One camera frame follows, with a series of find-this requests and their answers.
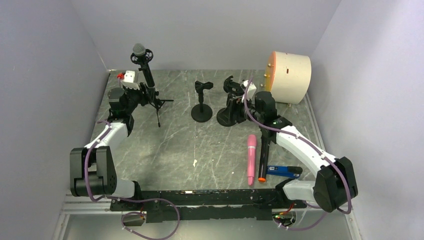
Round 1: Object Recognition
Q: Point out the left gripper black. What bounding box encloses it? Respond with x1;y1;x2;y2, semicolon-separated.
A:
122;82;155;115

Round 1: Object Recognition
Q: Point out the black microphone orange end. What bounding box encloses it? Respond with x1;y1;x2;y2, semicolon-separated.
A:
258;135;271;183

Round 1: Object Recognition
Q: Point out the pink microphone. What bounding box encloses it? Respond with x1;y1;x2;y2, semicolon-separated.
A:
247;134;257;186

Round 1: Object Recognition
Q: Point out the black round-base shock-mount stand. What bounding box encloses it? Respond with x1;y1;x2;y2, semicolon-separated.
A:
216;75;246;127

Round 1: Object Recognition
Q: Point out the black round-base clip stand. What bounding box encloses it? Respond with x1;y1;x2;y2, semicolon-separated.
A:
190;80;214;123

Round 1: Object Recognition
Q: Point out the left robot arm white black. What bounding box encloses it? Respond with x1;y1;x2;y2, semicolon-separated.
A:
69;85;148;210

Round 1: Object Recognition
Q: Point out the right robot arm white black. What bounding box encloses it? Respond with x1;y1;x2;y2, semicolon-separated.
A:
229;91;358;214

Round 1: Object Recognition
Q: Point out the black tripod microphone stand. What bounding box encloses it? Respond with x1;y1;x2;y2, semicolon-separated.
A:
138;48;174;127

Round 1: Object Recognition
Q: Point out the grey-head microphone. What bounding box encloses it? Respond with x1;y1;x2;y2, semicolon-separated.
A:
131;43;146;65

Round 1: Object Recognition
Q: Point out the beige cylindrical drum box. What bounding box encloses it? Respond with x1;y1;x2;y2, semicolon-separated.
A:
264;51;312;105

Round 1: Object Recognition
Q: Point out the blue black stapler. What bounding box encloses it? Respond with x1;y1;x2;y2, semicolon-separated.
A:
266;165;303;179

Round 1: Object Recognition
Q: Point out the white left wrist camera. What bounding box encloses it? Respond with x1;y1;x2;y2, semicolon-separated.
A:
116;70;140;90

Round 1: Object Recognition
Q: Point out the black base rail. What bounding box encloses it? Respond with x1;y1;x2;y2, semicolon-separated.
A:
110;188;292;223

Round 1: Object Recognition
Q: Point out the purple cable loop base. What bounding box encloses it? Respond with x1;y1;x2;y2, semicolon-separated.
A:
117;197;181;240

